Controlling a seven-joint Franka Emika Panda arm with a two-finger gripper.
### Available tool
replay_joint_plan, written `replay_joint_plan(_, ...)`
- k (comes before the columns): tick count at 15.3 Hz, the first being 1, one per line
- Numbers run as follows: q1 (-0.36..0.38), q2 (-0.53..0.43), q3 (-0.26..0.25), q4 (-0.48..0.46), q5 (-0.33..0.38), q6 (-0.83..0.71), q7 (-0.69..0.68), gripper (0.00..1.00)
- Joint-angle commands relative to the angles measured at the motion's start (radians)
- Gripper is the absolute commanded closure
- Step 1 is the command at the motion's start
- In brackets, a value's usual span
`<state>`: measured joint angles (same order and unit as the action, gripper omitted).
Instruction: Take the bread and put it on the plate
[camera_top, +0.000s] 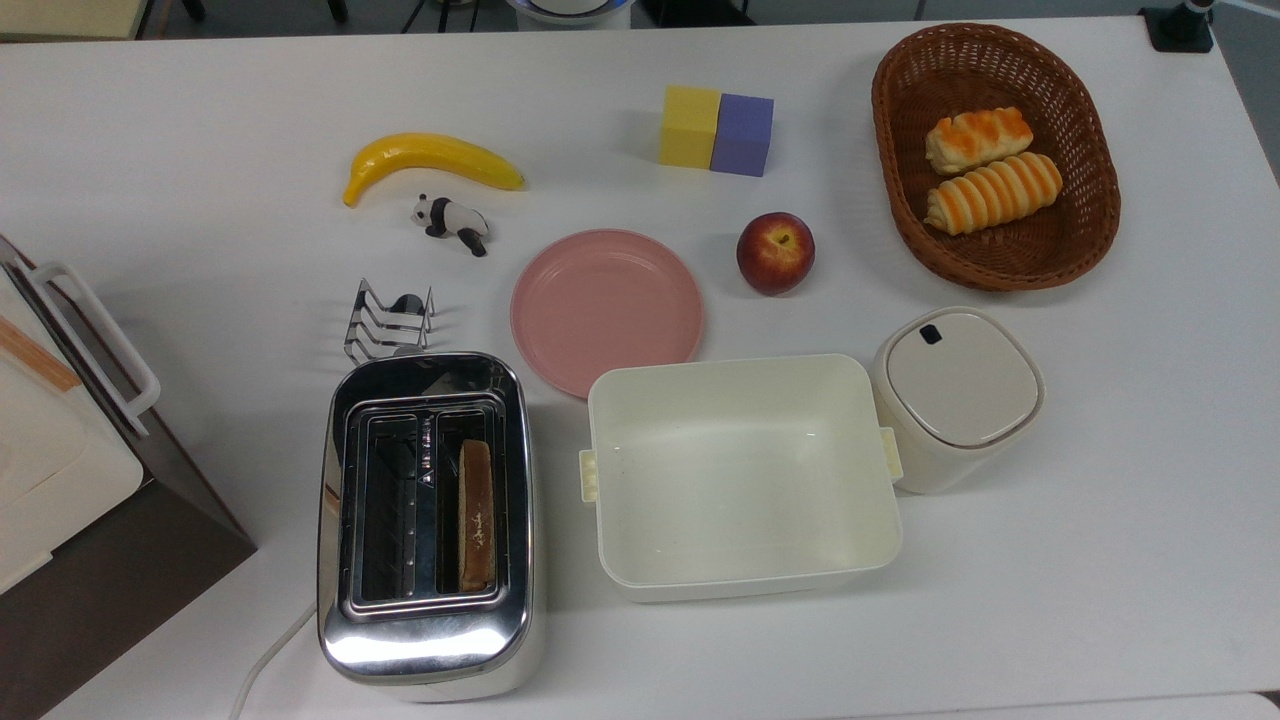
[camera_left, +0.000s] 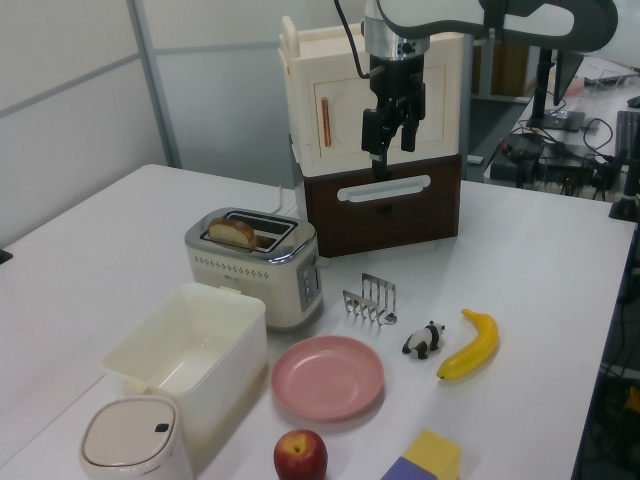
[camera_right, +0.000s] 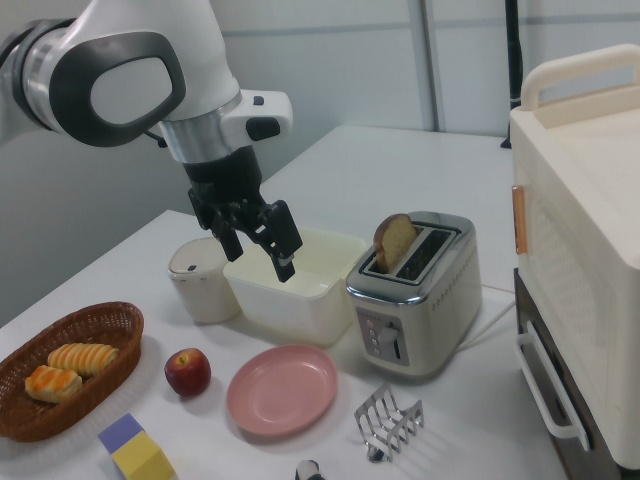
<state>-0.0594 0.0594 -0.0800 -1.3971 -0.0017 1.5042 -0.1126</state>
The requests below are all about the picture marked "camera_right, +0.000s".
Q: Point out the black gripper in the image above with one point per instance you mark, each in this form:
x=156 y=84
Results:
x=225 y=180

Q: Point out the toast bread slice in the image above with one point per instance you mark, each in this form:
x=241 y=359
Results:
x=395 y=240

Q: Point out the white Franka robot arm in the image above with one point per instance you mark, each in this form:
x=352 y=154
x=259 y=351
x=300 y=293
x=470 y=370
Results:
x=200 y=50

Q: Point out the pink plate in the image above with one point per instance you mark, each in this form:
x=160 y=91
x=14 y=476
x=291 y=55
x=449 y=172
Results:
x=282 y=390

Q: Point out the striped bread roll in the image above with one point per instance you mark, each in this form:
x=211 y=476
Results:
x=82 y=357

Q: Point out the white rectangular plastic container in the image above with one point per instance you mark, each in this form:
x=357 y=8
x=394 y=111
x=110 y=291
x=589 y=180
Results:
x=290 y=310

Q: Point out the small white lidded bin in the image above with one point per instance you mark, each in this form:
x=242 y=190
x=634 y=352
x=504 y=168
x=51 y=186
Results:
x=200 y=295

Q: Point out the red apple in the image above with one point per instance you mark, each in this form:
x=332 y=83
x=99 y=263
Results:
x=187 y=372

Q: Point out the brown wicker basket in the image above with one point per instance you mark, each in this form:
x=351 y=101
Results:
x=100 y=325

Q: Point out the cream and chrome toaster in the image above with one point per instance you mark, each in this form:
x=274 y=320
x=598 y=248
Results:
x=440 y=310

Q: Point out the metal toast rack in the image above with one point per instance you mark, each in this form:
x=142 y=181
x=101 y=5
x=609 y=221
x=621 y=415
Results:
x=385 y=420

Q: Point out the purple foam block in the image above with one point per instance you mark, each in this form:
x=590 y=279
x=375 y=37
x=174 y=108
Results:
x=120 y=430

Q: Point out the panda figurine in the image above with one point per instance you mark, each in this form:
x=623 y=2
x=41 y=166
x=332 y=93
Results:
x=307 y=471

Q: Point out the yellow foam block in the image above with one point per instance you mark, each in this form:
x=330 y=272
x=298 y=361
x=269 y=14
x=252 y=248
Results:
x=142 y=457

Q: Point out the orange glazed pastry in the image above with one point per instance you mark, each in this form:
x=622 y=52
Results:
x=52 y=384

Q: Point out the black pole stand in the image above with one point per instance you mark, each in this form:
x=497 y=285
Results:
x=512 y=60

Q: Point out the cream microwave oven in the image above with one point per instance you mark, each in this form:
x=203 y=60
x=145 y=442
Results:
x=590 y=250

